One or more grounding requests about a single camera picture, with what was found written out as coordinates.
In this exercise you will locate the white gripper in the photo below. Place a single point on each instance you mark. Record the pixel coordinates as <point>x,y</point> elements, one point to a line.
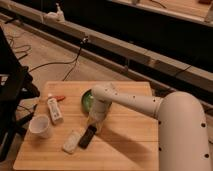
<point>97,114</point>

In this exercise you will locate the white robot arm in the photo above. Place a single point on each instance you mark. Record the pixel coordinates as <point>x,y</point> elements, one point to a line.
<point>183,135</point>

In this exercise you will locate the green ceramic bowl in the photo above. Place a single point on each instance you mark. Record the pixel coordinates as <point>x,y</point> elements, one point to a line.
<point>87,100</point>

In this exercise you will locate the white eraser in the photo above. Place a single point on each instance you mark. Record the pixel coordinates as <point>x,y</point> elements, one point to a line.
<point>71,142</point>

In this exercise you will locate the white ceramic cup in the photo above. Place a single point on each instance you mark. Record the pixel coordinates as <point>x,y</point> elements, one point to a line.
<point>40,126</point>

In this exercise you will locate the black rectangular case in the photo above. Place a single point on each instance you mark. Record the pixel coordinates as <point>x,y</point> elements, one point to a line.
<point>87,137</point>

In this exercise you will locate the white glue bottle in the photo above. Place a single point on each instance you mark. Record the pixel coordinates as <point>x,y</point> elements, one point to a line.
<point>54,110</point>

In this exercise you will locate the orange marker pen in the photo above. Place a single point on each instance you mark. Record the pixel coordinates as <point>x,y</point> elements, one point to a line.
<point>57,98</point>

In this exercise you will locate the black chair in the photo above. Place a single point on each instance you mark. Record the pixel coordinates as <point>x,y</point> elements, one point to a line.
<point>15,85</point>

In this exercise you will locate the white object on rail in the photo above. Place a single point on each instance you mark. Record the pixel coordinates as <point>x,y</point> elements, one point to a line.
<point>58,15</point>

